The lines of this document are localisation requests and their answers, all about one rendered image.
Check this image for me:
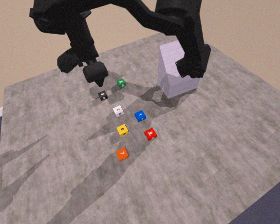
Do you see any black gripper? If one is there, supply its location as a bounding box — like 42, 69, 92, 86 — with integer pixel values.
70, 34, 109, 87

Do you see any orange block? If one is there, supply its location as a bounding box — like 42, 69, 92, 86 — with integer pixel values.
116, 147, 129, 162

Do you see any green block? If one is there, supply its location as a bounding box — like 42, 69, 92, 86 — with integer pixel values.
117, 78, 126, 88

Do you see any red block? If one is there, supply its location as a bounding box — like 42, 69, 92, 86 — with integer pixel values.
144, 128, 157, 141

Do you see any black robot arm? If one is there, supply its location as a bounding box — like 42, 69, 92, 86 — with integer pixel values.
29, 0, 211, 78

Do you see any blue block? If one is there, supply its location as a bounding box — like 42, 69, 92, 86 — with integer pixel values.
135, 110, 146, 122

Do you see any yellow block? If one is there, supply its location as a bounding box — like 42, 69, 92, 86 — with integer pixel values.
117, 124, 129, 137

